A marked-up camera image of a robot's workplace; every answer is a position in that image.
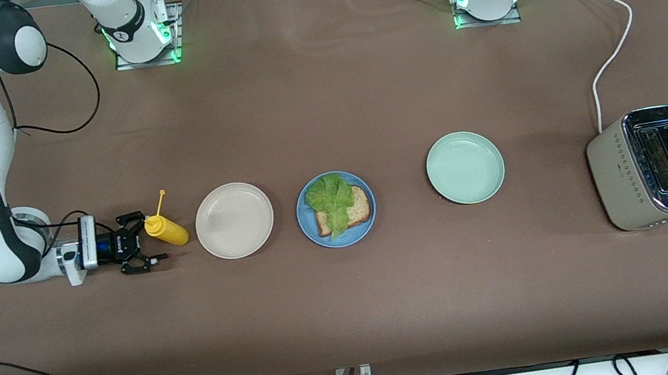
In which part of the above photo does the green lettuce leaf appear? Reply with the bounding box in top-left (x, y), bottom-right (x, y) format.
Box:
top-left (302, 171), bottom-right (360, 244)

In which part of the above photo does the beige round plate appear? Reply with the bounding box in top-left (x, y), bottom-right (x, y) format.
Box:
top-left (190, 177), bottom-right (280, 264)

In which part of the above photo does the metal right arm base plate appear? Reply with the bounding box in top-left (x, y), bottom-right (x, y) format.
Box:
top-left (108, 1), bottom-right (188, 71)

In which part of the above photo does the beige chrome toaster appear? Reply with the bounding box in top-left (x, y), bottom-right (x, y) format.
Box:
top-left (582, 105), bottom-right (668, 244)

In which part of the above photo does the pale green round plate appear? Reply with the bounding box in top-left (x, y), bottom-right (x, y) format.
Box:
top-left (422, 126), bottom-right (510, 210)

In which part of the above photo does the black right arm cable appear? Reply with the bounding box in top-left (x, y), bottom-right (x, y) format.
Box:
top-left (0, 35), bottom-right (122, 258)

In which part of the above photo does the yellow mustard squeeze bottle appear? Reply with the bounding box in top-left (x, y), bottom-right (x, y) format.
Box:
top-left (139, 187), bottom-right (191, 251)

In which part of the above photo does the blue round plate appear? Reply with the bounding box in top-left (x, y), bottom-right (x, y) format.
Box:
top-left (291, 166), bottom-right (381, 253)

